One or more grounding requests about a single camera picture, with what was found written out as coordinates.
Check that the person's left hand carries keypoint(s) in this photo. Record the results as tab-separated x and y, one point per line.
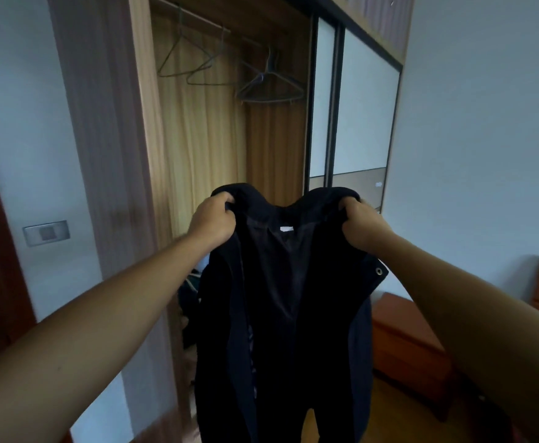
214	223

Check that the person's left forearm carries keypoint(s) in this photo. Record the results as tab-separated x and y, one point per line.
66	355

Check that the navy blue jacket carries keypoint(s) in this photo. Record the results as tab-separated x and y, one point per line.
288	318

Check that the wooden nightstand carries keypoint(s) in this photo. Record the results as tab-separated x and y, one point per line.
407	346

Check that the bunch of grey hangers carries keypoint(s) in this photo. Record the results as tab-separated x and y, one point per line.
271	101

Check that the wooden wardrobe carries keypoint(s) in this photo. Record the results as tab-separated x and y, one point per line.
112	133

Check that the metal wardrobe rail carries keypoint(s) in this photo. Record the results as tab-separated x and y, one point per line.
205	20

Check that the grey wall switch plate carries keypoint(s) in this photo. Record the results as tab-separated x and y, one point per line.
45	232

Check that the person's right forearm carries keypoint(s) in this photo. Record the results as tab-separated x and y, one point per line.
481	327

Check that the person's right hand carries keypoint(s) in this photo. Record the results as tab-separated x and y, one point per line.
366	230

